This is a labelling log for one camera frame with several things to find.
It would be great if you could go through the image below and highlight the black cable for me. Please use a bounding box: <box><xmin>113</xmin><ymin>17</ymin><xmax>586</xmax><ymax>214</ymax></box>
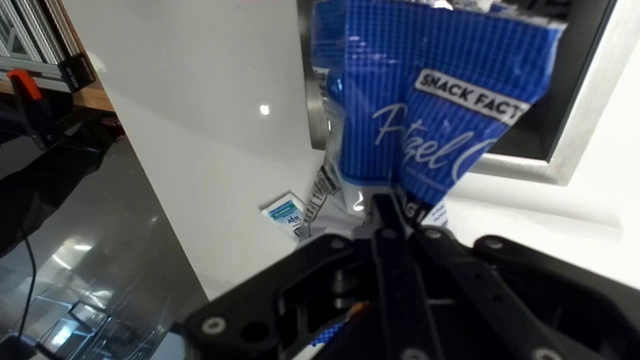
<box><xmin>17</xmin><ymin>227</ymin><xmax>39</xmax><ymax>342</ymax></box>

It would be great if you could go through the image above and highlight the steel framed garbage chute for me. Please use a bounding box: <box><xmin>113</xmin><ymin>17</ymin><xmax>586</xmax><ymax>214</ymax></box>
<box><xmin>297</xmin><ymin>0</ymin><xmax>640</xmax><ymax>187</ymax></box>

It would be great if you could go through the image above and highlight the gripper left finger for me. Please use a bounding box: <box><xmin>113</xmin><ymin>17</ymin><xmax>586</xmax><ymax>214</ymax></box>
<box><xmin>184</xmin><ymin>193</ymin><xmax>445</xmax><ymax>360</ymax></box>

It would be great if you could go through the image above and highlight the blue snack packet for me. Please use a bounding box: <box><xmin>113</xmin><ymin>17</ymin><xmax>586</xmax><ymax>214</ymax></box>
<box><xmin>299</xmin><ymin>0</ymin><xmax>569</xmax><ymax>348</ymax></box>

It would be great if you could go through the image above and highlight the aluminium rail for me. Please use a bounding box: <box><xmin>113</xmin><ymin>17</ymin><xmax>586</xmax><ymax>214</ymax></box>
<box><xmin>0</xmin><ymin>54</ymin><xmax>97</xmax><ymax>94</ymax></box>

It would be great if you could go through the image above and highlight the white and blue wipe sachet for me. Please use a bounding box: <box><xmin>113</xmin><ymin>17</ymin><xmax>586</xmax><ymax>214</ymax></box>
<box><xmin>260</xmin><ymin>191</ymin><xmax>307</xmax><ymax>242</ymax></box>

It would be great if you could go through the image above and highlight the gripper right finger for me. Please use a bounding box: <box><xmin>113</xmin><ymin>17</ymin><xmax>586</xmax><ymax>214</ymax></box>
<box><xmin>412</xmin><ymin>226</ymin><xmax>640</xmax><ymax>360</ymax></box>

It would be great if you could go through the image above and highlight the orange and black clamp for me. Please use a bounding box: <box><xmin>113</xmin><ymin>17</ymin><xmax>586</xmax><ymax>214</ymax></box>
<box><xmin>6</xmin><ymin>68</ymin><xmax>55</xmax><ymax>149</ymax></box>

